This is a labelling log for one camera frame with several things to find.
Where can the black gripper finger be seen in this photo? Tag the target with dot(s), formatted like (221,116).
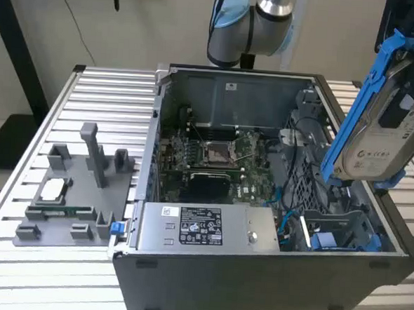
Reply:
(387,18)
(396,114)

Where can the hard disk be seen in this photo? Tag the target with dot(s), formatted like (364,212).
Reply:
(323,241)
(368,158)

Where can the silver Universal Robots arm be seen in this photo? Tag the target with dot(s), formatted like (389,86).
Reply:
(267,32)

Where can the black RAM slot row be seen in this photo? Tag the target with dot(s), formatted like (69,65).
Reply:
(212,130)

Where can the grey metal drive cage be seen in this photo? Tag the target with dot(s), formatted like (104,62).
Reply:
(304,168)

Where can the green motherboard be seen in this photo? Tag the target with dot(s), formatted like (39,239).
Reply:
(258,186)

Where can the CPU socket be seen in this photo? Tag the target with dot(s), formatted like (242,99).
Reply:
(217,152)

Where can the thin metal locking lever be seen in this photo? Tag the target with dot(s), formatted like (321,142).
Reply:
(198,132)

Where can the black graphics card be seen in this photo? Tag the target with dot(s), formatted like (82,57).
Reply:
(208,186)

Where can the silver power supply unit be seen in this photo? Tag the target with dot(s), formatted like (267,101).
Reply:
(230,230)

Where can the black open PC case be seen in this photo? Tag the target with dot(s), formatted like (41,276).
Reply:
(220,286)

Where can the blue case latch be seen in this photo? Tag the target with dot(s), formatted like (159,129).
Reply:
(117,228)

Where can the grey plastic parts rack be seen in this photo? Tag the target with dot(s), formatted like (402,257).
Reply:
(82,186)

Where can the green RAM stick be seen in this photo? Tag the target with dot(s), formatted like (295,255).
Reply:
(77,210)

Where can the silver CPU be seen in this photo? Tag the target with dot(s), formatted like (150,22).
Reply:
(53,189)

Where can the black slanted post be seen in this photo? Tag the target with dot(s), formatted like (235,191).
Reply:
(20,45)

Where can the black flat base plate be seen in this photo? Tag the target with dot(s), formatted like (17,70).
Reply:
(7,139)

